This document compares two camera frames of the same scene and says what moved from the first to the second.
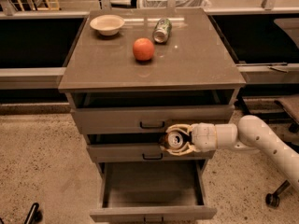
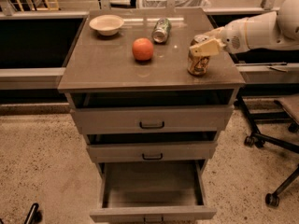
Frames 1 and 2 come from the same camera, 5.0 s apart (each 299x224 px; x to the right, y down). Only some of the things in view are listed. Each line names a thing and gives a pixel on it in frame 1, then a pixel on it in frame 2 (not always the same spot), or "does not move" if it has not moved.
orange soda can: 175,140 to 197,65
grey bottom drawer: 153,191 does not move
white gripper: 204,137 to 234,38
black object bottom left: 35,215 does not move
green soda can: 162,31 does not move
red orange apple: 143,49 does not move
